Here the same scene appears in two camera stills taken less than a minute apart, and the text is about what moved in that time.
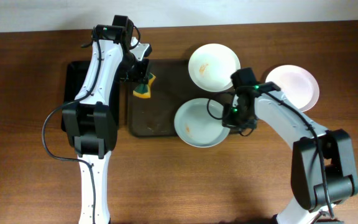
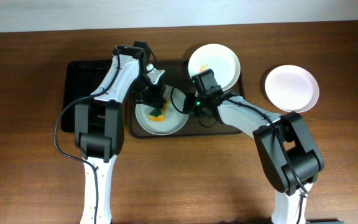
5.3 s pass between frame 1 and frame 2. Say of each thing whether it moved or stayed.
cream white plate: stayed
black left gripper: moved
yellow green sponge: moved
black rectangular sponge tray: stayed
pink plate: stayed
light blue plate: moved
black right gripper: moved
